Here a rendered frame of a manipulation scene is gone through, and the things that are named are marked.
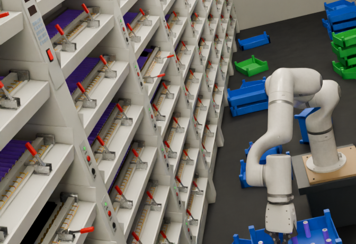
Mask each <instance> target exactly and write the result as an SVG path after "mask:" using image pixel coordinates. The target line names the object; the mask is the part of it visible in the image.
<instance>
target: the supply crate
mask: <svg viewBox="0 0 356 244"><path fill-rule="evenodd" d="M303 221H308V225H309V229H310V234H311V237H310V238H307V237H306V234H305V229H304V225H303ZM248 228H249V231H250V235H251V242H252V244H258V242H259V241H262V242H263V244H274V241H273V240H272V238H271V237H270V235H269V234H267V233H265V232H264V230H265V228H264V229H259V230H255V229H254V226H253V225H251V226H249V227H248ZM324 228H326V229H327V230H328V235H329V238H330V239H331V240H332V244H342V240H341V238H339V235H338V234H337V231H336V228H335V226H334V223H333V221H332V218H331V214H330V211H329V209H326V210H324V215H323V216H319V217H314V218H311V219H306V220H301V221H297V232H298V235H297V239H298V243H299V244H311V243H315V244H325V241H324V236H323V232H322V230H323V229H324ZM279 239H280V241H281V244H282V242H283V233H279ZM288 244H293V242H292V240H291V239H290V240H289V241H288Z"/></svg>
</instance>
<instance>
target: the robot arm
mask: <svg viewBox="0 0 356 244"><path fill-rule="evenodd" d="M265 92H266V94H267V95H268V97H269V102H268V131H267V132H266V133H265V134H264V135H263V136H262V137H260V138H259V139H258V140H257V141H256V142H255V143H254V144H253V145H252V147H251V148H250V150H249V152H248V155H247V160H246V175H245V176H246V182H247V183H248V184H249V185H250V186H257V187H266V188H267V192H268V201H269V202H268V203H267V206H266V214H265V230H264V232H265V233H267V234H269V235H270V237H271V238H272V240H273V241H274V244H281V241H280V239H279V233H283V242H282V244H288V241H289V240H290V239H291V238H292V237H295V236H297V235H298V232H297V220H296V212H295V207H294V204H293V203H291V201H290V200H292V199H293V198H294V196H293V195H292V179H291V156H290V155H287V154H271V155H268V156H266V164H259V163H260V158H261V156H262V155H263V154H264V153H265V152H266V151H267V150H269V149H271V148H273V147H276V146H279V145H282V144H286V143H288V142H290V141H291V139H292V132H293V108H298V109H304V108H316V107H321V108H320V109H319V110H318V111H316V112H314V113H312V114H310V115H309V116H308V117H307V118H306V121H305V122H306V129H307V134H308V139H309V145H310V150H311V154H312V156H311V157H310V158H309V159H308V160H307V162H306V166H307V168H308V169H309V170H310V171H312V172H316V173H328V172H333V171H336V170H338V169H340V168H342V167H343V166H344V165H345V164H346V156H345V155H344V154H343V153H341V152H338V151H337V148H336V142H335V137H334V131H333V125H332V112H333V110H334V108H335V107H336V105H337V104H338V102H339V100H340V97H341V88H340V86H339V85H338V84H337V83H336V82H335V81H332V80H323V79H322V76H321V75H320V74H319V72H317V71H316V70H314V69H310V68H279V69H277V70H276V71H275V72H274V73H273V74H272V75H271V76H269V77H268V78H267V79H266V81H265ZM291 232H292V234H290V233H291Z"/></svg>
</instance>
